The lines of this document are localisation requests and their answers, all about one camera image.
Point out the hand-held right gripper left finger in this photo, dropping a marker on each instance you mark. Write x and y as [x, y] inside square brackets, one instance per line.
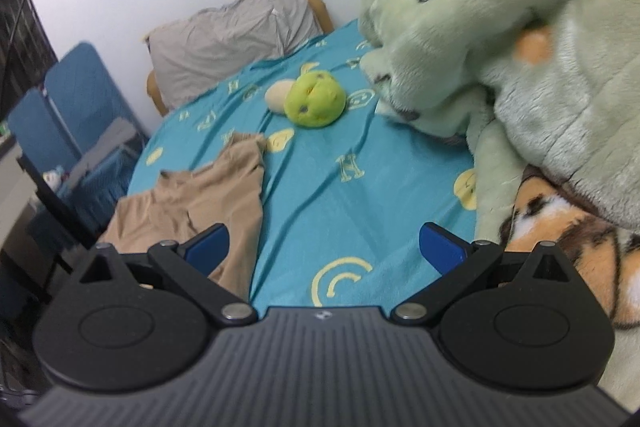
[207, 247]

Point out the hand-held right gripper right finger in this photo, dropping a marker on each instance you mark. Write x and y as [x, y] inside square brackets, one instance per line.
[442, 249]

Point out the tan printed t-shirt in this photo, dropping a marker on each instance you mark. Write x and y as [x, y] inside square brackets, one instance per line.
[200, 197]

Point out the teal printed bed sheet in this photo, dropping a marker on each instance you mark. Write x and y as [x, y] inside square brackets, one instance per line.
[310, 227]

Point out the cream tiger print blanket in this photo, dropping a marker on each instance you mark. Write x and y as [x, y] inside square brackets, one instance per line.
[550, 217]

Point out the small white toy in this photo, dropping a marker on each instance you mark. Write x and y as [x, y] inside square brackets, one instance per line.
[54, 177]

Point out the green fleece blanket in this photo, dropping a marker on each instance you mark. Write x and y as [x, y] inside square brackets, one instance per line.
[550, 107]

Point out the green and cream plush toy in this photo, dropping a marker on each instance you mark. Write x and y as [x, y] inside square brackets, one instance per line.
[315, 99]

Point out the blue covered chair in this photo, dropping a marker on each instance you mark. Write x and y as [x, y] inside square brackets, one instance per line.
[40, 132]
[85, 92]

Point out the grey pillow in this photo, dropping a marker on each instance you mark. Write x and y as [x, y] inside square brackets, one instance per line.
[225, 42]

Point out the dark barred window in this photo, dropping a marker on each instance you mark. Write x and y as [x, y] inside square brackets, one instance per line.
[20, 42]

